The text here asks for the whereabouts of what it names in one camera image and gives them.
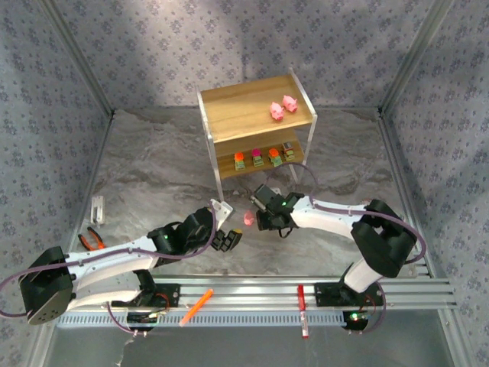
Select orange marker pen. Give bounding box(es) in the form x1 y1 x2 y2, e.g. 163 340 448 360
178 288 215 328

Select red white marker pen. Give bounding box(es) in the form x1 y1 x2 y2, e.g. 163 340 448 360
296 284 309 339

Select white plastic clip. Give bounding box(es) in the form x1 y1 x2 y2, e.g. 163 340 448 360
90 195 106 226

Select black controller board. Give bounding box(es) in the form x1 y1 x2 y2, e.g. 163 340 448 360
126 311 160 333
342 310 371 333

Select aluminium extrusion rail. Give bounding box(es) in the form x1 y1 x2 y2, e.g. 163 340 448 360
82 252 458 311

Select grey slotted cable duct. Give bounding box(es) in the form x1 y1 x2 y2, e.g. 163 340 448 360
56 311 347 330

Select orange-handled pliers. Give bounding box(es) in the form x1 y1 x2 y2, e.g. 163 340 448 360
77 226 106 252

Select wooden two-tier shelf white frame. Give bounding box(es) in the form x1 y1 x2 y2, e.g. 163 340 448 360
196 67 318 203

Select short purple base cable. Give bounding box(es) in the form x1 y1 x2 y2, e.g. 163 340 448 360
103 300 138 337
349 286 387 336

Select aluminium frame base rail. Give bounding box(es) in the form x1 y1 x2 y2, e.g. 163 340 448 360
26 110 116 367
376 106 473 367

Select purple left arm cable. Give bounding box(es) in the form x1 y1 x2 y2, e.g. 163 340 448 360
0 200 215 318

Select aluminium frame post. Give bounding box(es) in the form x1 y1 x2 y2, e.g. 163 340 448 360
37 0 116 118
380 0 458 115

